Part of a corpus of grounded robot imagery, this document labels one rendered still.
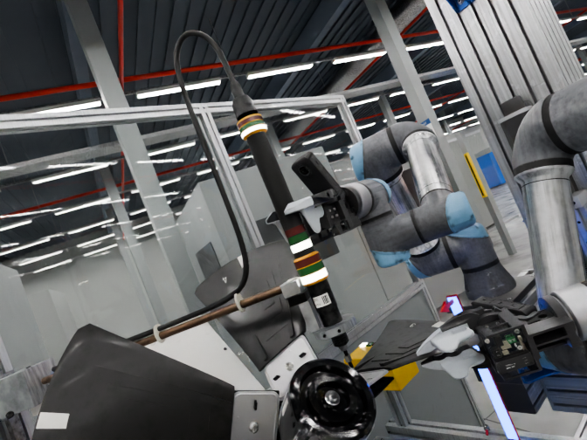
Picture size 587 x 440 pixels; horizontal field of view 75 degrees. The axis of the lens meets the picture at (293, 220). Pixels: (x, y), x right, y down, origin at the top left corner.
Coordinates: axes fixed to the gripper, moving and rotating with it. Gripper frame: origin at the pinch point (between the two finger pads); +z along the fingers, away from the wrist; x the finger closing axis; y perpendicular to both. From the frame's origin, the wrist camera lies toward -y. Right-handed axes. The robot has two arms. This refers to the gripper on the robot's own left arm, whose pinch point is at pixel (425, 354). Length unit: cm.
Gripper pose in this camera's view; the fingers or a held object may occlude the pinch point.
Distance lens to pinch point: 69.2
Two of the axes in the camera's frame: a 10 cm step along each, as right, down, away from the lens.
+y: -1.6, 1.2, -9.8
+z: -9.0, 3.9, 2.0
